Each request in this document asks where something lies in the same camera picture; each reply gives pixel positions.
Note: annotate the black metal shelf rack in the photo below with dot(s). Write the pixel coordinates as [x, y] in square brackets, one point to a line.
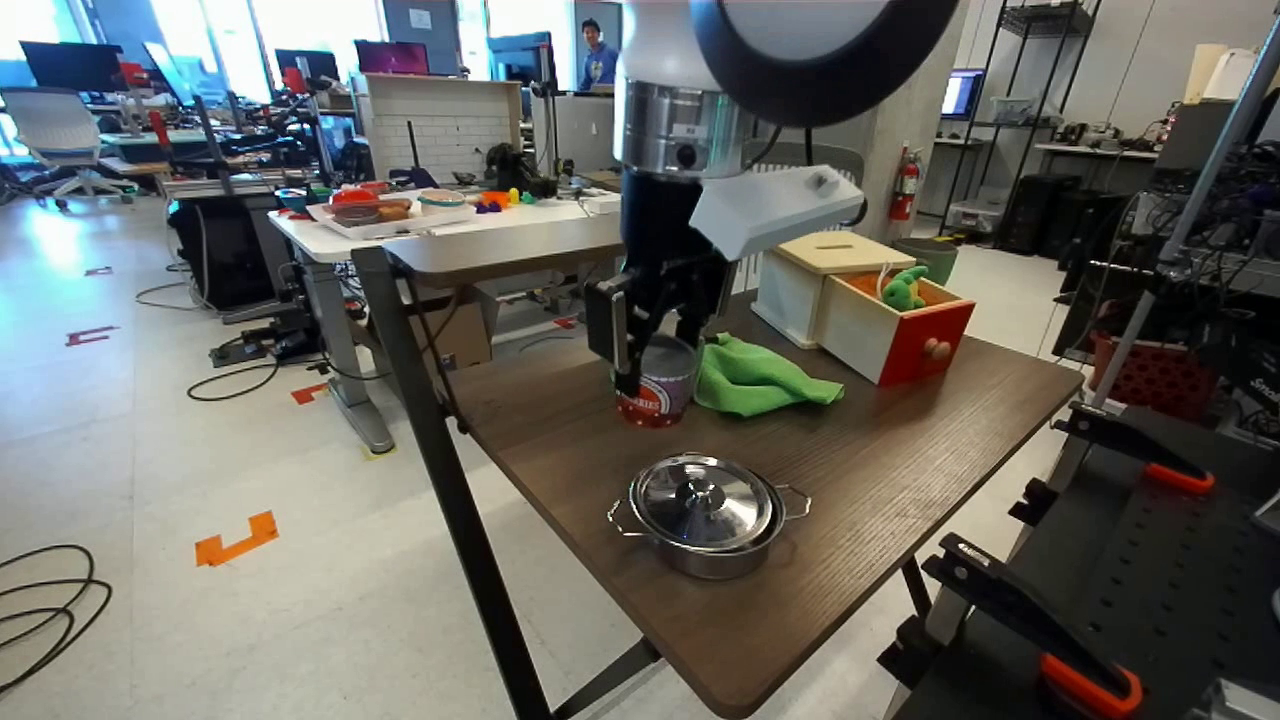
[1006, 95]

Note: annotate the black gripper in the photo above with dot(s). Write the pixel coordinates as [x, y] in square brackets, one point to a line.
[668, 271]

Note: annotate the near orange handled clamp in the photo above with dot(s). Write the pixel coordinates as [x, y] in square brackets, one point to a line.
[967, 581]

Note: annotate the red fire extinguisher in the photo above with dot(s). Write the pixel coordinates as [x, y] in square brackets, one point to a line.
[904, 184]

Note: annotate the red fronted open drawer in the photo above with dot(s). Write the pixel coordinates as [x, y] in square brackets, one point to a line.
[881, 341]

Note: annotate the steel pot with lid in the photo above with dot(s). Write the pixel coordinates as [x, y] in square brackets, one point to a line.
[705, 518]

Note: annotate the white office chair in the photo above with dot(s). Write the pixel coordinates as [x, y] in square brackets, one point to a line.
[65, 139]

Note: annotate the red labelled tin can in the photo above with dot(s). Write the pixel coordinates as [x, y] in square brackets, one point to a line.
[667, 385]

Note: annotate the white wooden drawer box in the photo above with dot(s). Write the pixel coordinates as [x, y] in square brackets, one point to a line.
[792, 279]

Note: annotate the orange items on desk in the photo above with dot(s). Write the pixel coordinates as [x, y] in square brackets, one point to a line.
[364, 204]

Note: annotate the orange handled clamp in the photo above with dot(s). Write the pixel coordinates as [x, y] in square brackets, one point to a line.
[1157, 462]
[967, 581]

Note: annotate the green cloth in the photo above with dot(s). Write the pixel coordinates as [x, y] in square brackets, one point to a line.
[746, 382]

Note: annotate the far orange handled clamp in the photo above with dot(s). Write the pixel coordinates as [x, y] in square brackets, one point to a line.
[1157, 462]

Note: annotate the green toy in drawer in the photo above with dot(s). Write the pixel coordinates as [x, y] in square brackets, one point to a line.
[901, 288]

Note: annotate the white standing desk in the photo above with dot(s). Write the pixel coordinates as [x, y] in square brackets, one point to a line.
[447, 244]

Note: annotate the person in blue shirt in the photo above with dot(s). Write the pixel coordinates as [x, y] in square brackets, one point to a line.
[598, 71]

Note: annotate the black table frame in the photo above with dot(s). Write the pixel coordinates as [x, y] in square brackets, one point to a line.
[461, 515]

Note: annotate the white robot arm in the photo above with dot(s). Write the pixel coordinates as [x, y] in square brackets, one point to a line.
[695, 83]

